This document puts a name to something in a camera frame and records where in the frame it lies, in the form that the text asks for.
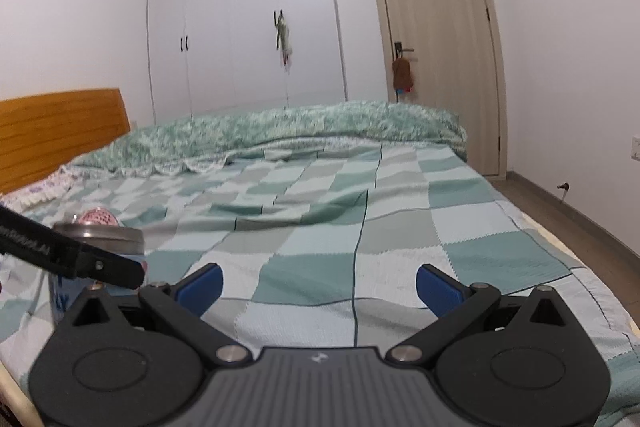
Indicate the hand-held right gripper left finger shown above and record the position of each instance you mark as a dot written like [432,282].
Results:
[204,289]

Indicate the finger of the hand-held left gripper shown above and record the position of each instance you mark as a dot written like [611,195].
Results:
[112,271]

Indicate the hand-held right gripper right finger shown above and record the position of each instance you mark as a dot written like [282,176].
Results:
[436,292]

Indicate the blue patterned steel cup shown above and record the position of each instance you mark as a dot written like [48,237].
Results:
[107,239]

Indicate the white lace-edged pillow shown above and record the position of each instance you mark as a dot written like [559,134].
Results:
[35,192]

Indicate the pink knitted item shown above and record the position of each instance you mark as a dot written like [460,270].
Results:
[100,217]

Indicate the wooden headboard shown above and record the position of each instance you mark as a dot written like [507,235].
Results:
[55,132]

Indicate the green checked blanket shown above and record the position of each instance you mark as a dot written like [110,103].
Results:
[325,232]

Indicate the metal door stopper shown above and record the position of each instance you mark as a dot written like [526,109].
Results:
[564,188]

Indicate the green floral quilt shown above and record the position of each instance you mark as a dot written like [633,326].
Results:
[300,122]

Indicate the brown hanging pouch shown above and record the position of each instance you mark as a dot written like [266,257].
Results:
[402,74]

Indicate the beige door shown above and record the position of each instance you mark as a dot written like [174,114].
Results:
[435,32]

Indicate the green hanging plush toy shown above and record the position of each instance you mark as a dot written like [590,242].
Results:
[284,37]

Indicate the white wardrobe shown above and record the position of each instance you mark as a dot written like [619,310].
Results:
[230,7]

